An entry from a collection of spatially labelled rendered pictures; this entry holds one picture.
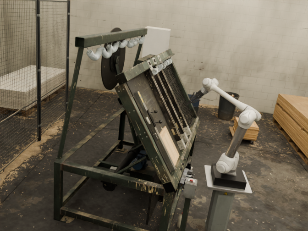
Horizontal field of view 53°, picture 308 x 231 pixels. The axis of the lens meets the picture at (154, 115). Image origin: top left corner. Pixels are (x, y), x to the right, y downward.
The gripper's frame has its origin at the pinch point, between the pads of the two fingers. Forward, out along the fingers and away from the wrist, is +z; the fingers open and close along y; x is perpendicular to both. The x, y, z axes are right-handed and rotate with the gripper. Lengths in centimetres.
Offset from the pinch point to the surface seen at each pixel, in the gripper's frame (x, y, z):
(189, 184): -51, 71, 41
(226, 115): 451, 37, 20
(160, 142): -37, 19, 44
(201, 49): 500, -150, -32
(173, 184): -50, 62, 55
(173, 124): 16.1, 7.1, 34.6
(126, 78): -81, -46, 19
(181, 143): 23, 32, 42
